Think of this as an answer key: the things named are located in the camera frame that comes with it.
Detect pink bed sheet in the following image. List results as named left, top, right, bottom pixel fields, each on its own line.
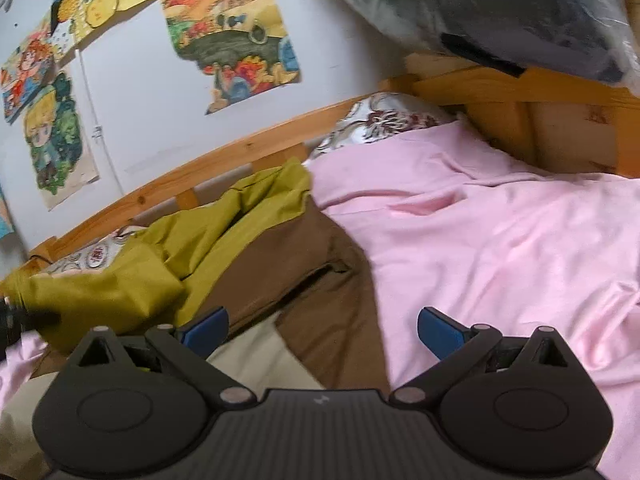
left=0, top=118, right=640, bottom=480

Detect floral white bedding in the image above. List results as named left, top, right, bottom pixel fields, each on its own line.
left=26, top=92, right=450, bottom=273

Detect beige brown olive hooded jacket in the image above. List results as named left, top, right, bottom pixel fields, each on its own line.
left=1, top=160, right=390, bottom=479

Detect orange-haired anime girl poster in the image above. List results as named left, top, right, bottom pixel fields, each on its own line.
left=1, top=13, right=53, bottom=124

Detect colourful landscape poster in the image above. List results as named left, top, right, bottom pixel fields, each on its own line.
left=162, top=0, right=300, bottom=115

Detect plastic bag of clothes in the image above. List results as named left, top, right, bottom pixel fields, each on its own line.
left=346, top=0, right=639, bottom=90

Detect blond anime character poster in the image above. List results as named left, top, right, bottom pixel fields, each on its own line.
left=24, top=70, right=100, bottom=211

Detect wooden bed frame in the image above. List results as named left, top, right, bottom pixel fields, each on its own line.
left=24, top=54, right=639, bottom=273

